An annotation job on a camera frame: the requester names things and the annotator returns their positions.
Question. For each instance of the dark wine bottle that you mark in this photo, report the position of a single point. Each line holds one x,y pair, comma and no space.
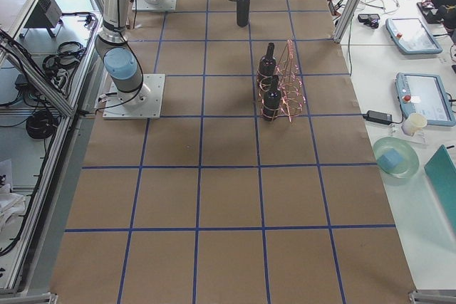
271,99
242,12

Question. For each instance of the dark wine bottle far basket side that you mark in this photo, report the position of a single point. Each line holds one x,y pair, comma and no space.
267,66

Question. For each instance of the blue teach pendant upper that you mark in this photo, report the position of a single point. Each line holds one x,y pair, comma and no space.
412,36

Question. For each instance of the blue teach pendant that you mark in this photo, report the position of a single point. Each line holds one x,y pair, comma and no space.
424,94
412,36

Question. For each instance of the grey electronics box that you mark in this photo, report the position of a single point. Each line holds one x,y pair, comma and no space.
46,14

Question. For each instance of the black power adapter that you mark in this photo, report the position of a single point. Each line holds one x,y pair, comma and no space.
378,117

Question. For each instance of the blue teach pendant lower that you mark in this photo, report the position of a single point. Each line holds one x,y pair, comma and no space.
424,94

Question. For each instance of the white paper cup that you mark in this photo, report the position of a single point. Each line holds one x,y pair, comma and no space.
413,123

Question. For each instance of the blue sponge block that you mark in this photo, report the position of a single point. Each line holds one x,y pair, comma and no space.
391,161

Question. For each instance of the green glass bowl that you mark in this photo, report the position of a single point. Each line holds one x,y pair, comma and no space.
411,158

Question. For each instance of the teal board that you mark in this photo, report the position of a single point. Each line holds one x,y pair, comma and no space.
440,170

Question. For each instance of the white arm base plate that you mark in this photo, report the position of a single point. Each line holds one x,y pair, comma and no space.
146,104
154,5

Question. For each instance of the copper wire wine basket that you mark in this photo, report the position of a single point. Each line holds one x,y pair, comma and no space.
290,84

